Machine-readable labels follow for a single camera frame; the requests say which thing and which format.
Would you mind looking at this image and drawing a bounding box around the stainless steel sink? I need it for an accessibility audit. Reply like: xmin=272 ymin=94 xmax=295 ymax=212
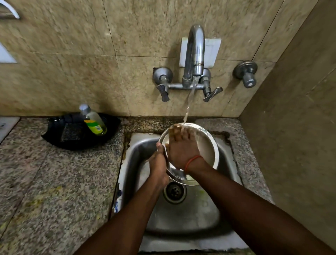
xmin=113 ymin=131 xmax=250 ymax=253

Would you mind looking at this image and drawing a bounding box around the person's right forearm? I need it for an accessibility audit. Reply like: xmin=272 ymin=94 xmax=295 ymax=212
xmin=187 ymin=158 xmax=336 ymax=255

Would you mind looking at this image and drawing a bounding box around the chrome wall mixer faucet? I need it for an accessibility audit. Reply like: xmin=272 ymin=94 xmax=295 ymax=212
xmin=153 ymin=24 xmax=223 ymax=103

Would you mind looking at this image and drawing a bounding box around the white flat board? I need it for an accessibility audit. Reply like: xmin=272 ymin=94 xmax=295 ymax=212
xmin=0 ymin=117 xmax=20 ymax=144

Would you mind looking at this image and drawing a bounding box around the black plastic tray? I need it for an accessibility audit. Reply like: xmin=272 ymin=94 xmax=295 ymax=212
xmin=41 ymin=113 xmax=121 ymax=151

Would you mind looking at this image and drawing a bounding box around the white wall plate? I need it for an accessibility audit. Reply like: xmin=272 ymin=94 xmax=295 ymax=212
xmin=179 ymin=37 xmax=222 ymax=68

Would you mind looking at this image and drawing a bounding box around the person's left hand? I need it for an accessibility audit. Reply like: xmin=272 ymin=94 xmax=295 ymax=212
xmin=148 ymin=142 xmax=171 ymax=188

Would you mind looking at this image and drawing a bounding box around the small white blue wrapper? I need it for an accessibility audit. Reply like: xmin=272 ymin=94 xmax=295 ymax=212
xmin=114 ymin=190 xmax=123 ymax=214

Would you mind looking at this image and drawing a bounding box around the red thread wrist band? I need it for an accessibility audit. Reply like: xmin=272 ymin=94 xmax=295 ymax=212
xmin=184 ymin=155 xmax=203 ymax=172

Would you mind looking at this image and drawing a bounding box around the white triangular panel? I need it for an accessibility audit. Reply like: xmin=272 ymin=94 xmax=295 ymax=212
xmin=0 ymin=42 xmax=18 ymax=64

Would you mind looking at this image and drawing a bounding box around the round sink drain strainer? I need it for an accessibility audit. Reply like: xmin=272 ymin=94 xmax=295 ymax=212
xmin=162 ymin=181 xmax=187 ymax=205

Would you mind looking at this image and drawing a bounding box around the curved metal handle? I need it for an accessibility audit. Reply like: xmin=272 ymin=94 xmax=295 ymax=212
xmin=0 ymin=0 xmax=20 ymax=19

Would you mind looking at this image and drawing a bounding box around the round steel plate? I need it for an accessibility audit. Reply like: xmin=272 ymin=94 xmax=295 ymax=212
xmin=157 ymin=123 xmax=220 ymax=187

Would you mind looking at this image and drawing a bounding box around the person's right hand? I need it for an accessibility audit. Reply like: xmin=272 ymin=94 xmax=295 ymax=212
xmin=165 ymin=125 xmax=204 ymax=173

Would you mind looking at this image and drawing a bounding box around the person's left forearm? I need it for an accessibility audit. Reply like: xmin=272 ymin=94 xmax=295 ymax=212
xmin=73 ymin=179 xmax=171 ymax=255

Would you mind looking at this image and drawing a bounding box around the clear dish soap bottle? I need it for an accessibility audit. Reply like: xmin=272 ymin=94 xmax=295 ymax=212
xmin=79 ymin=104 xmax=108 ymax=136

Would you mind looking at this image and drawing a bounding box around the chrome wall valve knob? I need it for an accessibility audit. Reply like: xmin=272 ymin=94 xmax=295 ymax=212
xmin=233 ymin=61 xmax=258 ymax=89

